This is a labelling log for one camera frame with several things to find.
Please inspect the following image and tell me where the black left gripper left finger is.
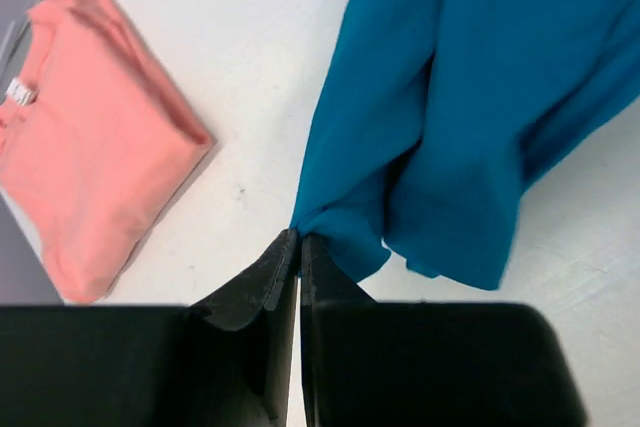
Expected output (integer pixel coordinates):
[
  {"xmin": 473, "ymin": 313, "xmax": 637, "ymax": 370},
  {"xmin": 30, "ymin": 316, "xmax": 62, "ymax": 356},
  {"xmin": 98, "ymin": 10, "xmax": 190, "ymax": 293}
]
[{"xmin": 1, "ymin": 230, "xmax": 299, "ymax": 426}]

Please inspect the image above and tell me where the teal blue t shirt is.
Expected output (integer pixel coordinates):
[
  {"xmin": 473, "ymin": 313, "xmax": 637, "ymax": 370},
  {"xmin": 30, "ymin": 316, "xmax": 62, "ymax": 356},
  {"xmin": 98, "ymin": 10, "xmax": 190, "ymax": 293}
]
[{"xmin": 291, "ymin": 0, "xmax": 639, "ymax": 290}]

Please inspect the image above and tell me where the folded pink t shirt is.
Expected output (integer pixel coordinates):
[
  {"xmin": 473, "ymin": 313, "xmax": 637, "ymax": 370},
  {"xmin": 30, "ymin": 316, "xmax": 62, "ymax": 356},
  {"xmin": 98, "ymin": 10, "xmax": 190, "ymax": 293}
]
[{"xmin": 1, "ymin": 0, "xmax": 214, "ymax": 303}]

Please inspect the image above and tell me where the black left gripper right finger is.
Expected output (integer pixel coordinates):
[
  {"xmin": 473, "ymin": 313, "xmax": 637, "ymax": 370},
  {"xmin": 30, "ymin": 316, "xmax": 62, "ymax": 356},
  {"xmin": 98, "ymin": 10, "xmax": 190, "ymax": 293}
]
[{"xmin": 300, "ymin": 235, "xmax": 588, "ymax": 426}]

